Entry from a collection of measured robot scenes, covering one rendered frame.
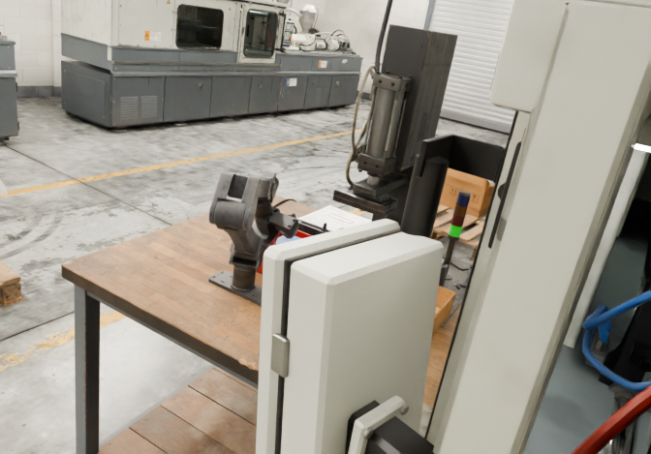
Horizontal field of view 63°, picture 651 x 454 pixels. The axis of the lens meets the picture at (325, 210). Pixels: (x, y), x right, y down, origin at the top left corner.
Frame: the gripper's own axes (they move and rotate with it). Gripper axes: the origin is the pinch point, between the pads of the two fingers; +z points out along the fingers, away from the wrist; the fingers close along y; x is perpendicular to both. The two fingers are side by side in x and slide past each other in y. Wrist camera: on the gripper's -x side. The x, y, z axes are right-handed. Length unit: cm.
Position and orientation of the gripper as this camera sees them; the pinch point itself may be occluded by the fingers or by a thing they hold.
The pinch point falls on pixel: (271, 244)
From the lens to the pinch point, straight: 164.2
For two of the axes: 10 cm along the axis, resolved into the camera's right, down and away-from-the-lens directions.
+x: -8.6, -3.0, 4.1
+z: 1.0, 6.9, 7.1
